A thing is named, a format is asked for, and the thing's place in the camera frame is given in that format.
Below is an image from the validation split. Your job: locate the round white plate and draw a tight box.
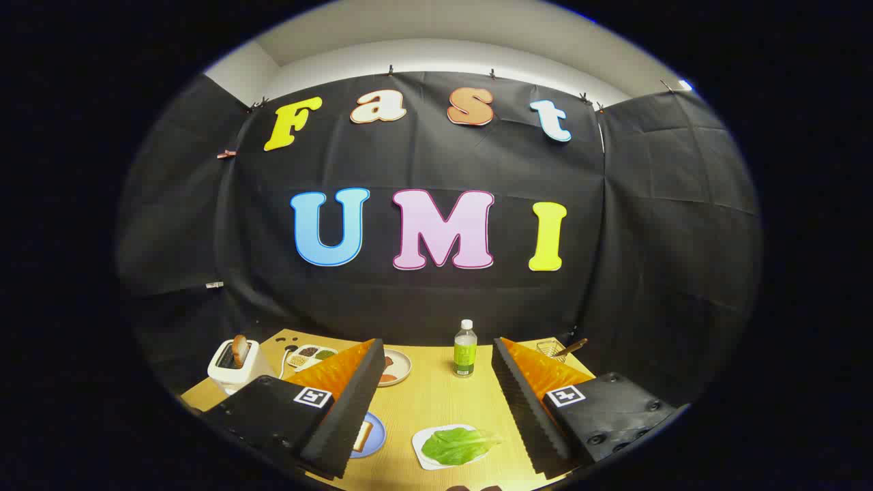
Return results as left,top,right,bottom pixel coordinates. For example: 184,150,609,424
377,348,413,387

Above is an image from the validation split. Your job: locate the green label plastic bottle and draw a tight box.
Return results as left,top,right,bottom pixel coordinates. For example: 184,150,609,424
453,319,477,378

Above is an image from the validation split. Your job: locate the green lettuce leaf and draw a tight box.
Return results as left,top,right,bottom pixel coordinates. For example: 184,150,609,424
421,427,502,466

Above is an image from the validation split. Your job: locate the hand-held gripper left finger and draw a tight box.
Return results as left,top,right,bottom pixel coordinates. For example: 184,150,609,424
201,338,387,480

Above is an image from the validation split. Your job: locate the blue round plate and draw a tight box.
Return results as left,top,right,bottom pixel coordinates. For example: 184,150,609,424
350,411,387,458

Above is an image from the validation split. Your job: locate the black backdrop cloth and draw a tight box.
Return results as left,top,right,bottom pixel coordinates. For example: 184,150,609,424
116,72,761,410

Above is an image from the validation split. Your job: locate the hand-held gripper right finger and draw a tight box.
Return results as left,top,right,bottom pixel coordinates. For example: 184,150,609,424
491,336,683,480

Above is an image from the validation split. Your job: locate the white rounded square plate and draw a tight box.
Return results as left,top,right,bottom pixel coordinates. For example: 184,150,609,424
412,424,492,471

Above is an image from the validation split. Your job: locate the white divided dish of beans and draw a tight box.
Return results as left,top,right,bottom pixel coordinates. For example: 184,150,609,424
286,345,338,372

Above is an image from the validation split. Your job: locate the white toaster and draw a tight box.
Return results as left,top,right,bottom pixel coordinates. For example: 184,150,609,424
207,339,275,395

